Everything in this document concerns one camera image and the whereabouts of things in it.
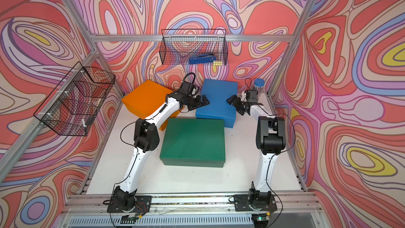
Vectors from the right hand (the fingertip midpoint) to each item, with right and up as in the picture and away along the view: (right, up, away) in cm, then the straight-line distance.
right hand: (230, 106), depth 102 cm
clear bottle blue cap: (+18, +15, -2) cm, 23 cm away
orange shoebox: (-61, +6, +14) cm, 63 cm away
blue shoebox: (-8, +11, +13) cm, 18 cm away
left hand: (-16, +1, -4) cm, 17 cm away
